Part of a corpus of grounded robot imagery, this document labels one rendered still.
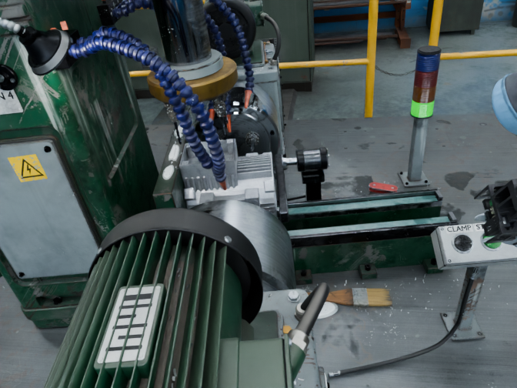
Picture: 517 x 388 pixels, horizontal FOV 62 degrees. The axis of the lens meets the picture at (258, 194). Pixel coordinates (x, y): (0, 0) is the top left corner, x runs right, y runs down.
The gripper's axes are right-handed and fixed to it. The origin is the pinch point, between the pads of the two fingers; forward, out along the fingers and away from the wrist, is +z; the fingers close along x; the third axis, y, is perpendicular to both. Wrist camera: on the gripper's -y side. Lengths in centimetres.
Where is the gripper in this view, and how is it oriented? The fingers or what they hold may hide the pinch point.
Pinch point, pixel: (503, 232)
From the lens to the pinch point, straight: 80.4
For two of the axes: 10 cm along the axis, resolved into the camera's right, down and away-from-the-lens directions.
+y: -9.9, 1.0, 0.5
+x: 0.7, 9.3, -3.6
